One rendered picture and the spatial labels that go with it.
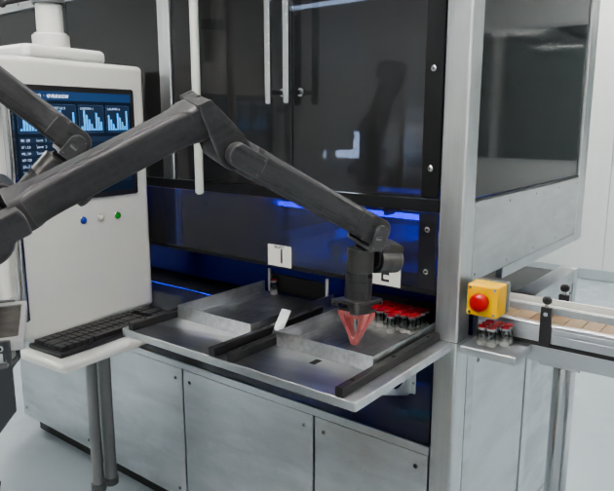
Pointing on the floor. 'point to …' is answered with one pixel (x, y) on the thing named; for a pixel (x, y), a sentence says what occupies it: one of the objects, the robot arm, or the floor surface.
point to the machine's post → (455, 236)
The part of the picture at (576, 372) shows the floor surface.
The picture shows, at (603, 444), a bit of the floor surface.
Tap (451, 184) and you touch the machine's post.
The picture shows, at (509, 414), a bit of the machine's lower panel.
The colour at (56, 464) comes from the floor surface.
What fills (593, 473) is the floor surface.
